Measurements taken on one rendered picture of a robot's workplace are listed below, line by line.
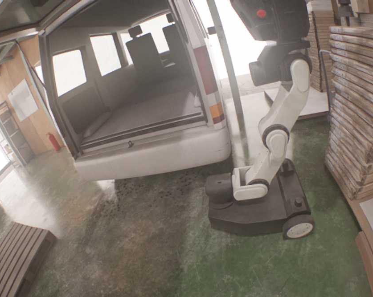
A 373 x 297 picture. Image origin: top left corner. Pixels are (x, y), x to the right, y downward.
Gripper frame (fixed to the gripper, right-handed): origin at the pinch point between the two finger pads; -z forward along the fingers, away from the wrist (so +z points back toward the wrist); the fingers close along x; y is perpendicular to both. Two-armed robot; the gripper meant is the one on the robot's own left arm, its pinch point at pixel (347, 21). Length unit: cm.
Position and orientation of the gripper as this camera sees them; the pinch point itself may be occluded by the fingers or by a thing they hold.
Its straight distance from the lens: 134.2
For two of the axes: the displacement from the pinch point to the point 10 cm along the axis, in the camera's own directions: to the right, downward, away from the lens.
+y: 9.5, -1.8, -2.6
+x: -1.2, 5.5, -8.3
